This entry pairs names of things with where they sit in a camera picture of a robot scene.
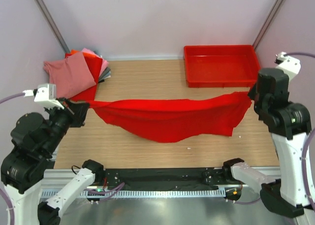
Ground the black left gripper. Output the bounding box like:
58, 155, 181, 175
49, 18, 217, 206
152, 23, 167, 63
41, 96, 91, 155

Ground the red t shirt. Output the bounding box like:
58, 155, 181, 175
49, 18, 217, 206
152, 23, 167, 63
71, 53, 102, 101
89, 92, 252, 143

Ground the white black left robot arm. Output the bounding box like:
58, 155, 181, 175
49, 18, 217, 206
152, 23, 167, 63
0, 98, 104, 225

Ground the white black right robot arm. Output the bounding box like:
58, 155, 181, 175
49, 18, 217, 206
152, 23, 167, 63
221, 68, 315, 218

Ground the dusty pink folded t shirt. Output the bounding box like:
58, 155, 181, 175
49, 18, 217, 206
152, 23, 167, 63
43, 52, 96, 98

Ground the red plastic tray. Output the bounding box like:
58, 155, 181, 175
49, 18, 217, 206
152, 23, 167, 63
184, 45, 260, 88

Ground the grey folded t shirt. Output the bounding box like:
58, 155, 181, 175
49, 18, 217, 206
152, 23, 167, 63
98, 67, 111, 83

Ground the red folded t shirt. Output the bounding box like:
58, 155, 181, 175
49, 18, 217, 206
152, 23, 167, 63
71, 53, 102, 101

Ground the light pink folded t shirt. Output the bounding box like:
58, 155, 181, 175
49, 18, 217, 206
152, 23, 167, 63
81, 48, 109, 75

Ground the orange folded t shirt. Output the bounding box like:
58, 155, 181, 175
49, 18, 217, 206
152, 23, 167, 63
70, 50, 80, 55

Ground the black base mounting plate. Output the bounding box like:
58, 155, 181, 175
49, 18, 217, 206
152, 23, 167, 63
105, 167, 238, 192

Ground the white slotted cable duct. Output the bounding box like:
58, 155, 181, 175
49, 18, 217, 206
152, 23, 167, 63
40, 188, 226, 199

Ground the right aluminium frame post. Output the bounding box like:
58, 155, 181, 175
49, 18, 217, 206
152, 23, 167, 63
252, 0, 285, 51

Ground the aluminium frame post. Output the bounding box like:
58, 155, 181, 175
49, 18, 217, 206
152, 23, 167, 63
34, 0, 70, 53
252, 0, 285, 51

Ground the left aluminium frame post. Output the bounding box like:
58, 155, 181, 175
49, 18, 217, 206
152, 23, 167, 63
34, 0, 70, 53

